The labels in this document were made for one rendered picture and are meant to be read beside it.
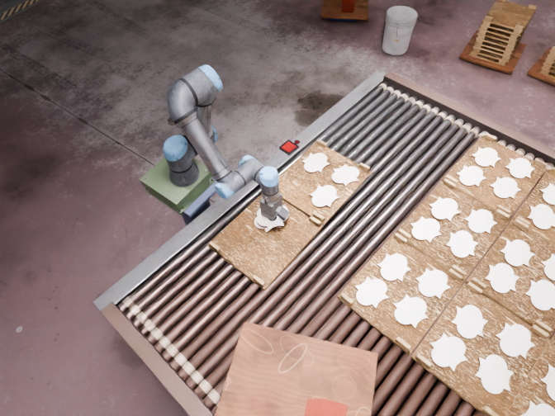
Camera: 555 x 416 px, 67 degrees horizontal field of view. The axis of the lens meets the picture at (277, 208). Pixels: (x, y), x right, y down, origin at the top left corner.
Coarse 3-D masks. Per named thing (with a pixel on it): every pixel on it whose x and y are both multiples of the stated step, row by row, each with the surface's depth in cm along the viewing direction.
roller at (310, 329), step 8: (480, 136) 225; (472, 144) 221; (464, 152) 219; (456, 160) 217; (448, 168) 214; (424, 200) 201; (416, 208) 199; (408, 216) 196; (400, 224) 194; (392, 232) 192; (384, 240) 190; (336, 296) 174; (328, 304) 173; (336, 304) 173; (320, 312) 171; (328, 312) 170; (312, 320) 169; (320, 320) 169; (312, 328) 167
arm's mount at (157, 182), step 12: (156, 168) 214; (168, 168) 213; (204, 168) 213; (144, 180) 210; (156, 180) 209; (168, 180) 209; (204, 180) 211; (156, 192) 208; (168, 192) 205; (180, 192) 205; (192, 192) 208; (168, 204) 208; (180, 204) 204
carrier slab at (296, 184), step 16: (336, 160) 216; (288, 176) 211; (304, 176) 211; (320, 176) 210; (368, 176) 211; (288, 192) 205; (304, 192) 205; (336, 192) 204; (352, 192) 204; (304, 208) 199; (320, 208) 199; (336, 208) 198
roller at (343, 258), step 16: (464, 128) 228; (448, 144) 222; (432, 160) 216; (416, 176) 211; (400, 192) 206; (352, 256) 187; (336, 272) 182; (320, 288) 178; (304, 304) 173; (288, 320) 169; (224, 384) 155; (208, 400) 152
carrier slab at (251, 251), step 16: (256, 208) 200; (288, 208) 199; (240, 224) 195; (288, 224) 194; (304, 224) 194; (224, 240) 190; (240, 240) 190; (256, 240) 190; (272, 240) 189; (288, 240) 189; (304, 240) 189; (224, 256) 185; (240, 256) 185; (256, 256) 185; (272, 256) 185; (288, 256) 184; (256, 272) 180; (272, 272) 180
